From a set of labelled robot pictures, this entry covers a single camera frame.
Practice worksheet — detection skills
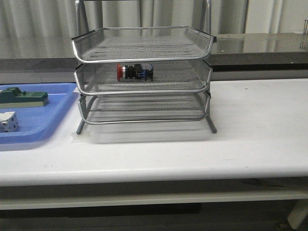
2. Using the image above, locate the red emergency stop button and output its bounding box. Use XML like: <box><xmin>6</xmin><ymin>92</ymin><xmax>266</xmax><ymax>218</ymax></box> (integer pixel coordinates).
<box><xmin>116</xmin><ymin>63</ymin><xmax>154</xmax><ymax>81</ymax></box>

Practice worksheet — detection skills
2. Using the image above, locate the silver mesh tray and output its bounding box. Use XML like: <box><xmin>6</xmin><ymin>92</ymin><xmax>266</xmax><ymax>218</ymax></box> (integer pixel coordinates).
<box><xmin>72</xmin><ymin>26</ymin><xmax>215</xmax><ymax>64</ymax></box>
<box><xmin>74</xmin><ymin>60</ymin><xmax>212</xmax><ymax>95</ymax></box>
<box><xmin>78</xmin><ymin>92</ymin><xmax>210</xmax><ymax>125</ymax></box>

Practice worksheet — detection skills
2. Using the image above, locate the silver mesh bottom tray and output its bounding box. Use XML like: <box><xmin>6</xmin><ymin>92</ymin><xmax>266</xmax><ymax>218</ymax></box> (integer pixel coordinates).
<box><xmin>78</xmin><ymin>92</ymin><xmax>210</xmax><ymax>125</ymax></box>

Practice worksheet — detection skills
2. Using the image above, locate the silver mesh top tray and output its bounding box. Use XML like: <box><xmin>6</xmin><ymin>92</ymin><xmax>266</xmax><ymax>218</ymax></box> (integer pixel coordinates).
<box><xmin>72</xmin><ymin>26</ymin><xmax>215</xmax><ymax>64</ymax></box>

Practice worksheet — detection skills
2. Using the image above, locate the blue plastic tray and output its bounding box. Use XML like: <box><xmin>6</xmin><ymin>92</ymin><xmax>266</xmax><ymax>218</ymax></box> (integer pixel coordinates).
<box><xmin>0</xmin><ymin>83</ymin><xmax>78</xmax><ymax>144</ymax></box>

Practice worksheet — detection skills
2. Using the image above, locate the green terminal block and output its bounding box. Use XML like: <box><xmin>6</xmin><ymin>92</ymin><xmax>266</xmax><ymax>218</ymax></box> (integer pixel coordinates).
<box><xmin>0</xmin><ymin>87</ymin><xmax>49</xmax><ymax>108</ymax></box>

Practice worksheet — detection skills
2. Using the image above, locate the white grey cube block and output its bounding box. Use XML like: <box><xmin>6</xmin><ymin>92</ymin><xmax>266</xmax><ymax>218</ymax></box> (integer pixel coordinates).
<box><xmin>0</xmin><ymin>112</ymin><xmax>19</xmax><ymax>133</ymax></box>

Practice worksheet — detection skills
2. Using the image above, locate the dark stone counter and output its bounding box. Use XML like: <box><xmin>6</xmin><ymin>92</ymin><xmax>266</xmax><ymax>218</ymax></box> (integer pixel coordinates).
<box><xmin>0</xmin><ymin>33</ymin><xmax>308</xmax><ymax>72</ymax></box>

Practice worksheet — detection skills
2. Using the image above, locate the grey metal rack frame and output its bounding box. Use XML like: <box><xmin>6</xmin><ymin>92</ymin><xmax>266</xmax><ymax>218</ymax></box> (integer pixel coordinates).
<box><xmin>76</xmin><ymin>28</ymin><xmax>218</xmax><ymax>135</ymax></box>

